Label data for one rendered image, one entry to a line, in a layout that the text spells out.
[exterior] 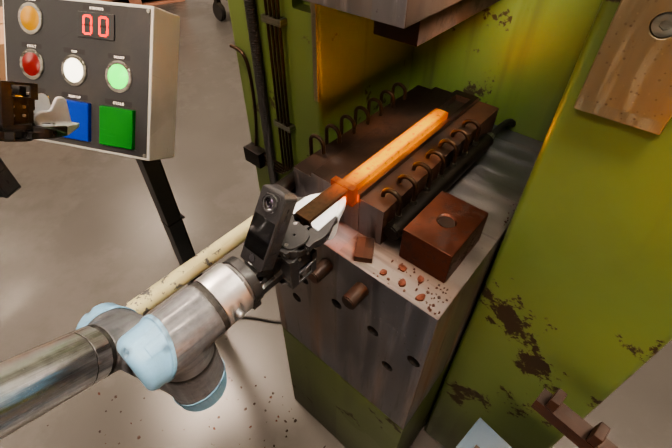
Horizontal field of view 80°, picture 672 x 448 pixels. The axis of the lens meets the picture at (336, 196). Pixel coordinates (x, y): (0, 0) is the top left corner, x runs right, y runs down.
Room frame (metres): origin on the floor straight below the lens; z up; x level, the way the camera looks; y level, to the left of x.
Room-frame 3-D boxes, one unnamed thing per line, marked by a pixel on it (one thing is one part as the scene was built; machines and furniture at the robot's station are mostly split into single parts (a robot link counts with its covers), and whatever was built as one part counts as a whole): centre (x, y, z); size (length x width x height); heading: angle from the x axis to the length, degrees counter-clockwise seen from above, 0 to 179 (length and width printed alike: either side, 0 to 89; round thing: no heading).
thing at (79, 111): (0.69, 0.52, 1.01); 0.07 x 0.05 x 0.07; 74
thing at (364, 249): (0.43, -0.05, 0.92); 0.04 x 0.03 x 0.01; 170
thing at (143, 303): (0.67, 0.32, 0.62); 0.44 x 0.05 x 0.05; 139
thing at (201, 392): (0.26, 0.21, 0.88); 0.11 x 0.08 x 0.11; 67
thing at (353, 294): (0.38, -0.03, 0.87); 0.04 x 0.03 x 0.03; 139
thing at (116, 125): (0.66, 0.42, 1.01); 0.07 x 0.05 x 0.07; 74
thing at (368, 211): (0.67, -0.14, 0.96); 0.42 x 0.20 x 0.09; 139
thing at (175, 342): (0.25, 0.20, 0.98); 0.11 x 0.08 x 0.09; 139
